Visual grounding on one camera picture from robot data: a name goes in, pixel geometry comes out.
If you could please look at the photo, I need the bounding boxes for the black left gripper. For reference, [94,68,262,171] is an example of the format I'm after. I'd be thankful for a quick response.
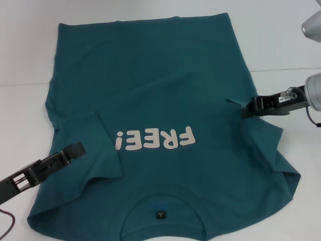
[0,142,87,204]

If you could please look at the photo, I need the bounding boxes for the blue shirt with FREE print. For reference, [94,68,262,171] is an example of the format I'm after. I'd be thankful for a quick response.
[27,12,301,241]

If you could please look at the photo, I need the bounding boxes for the gripper cable with plug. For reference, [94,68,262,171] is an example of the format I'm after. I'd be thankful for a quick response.
[285,86,321,126]
[0,208,16,241]

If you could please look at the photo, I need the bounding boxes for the right gripper cable with plug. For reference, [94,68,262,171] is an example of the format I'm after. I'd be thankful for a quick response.
[285,86,321,126]

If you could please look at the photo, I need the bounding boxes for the left gripper cable with plug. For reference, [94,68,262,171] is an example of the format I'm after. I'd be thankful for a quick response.
[0,208,16,241]

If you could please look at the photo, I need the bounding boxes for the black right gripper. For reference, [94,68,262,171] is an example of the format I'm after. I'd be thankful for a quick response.
[242,85,308,118]

